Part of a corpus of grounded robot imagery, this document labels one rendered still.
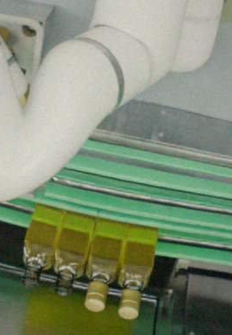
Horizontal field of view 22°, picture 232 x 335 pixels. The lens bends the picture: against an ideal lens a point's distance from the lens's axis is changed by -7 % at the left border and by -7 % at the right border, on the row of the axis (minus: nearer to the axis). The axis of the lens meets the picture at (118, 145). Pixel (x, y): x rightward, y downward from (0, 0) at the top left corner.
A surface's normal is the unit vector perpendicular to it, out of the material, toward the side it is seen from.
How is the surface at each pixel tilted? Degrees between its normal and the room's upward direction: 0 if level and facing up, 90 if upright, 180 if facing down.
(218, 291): 90
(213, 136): 90
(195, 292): 90
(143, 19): 9
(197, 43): 29
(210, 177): 90
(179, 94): 0
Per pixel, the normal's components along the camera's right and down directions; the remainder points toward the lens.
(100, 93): 0.79, 0.09
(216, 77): -0.13, 0.57
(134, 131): 0.15, -0.80
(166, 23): 0.46, 0.53
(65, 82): -0.18, -0.40
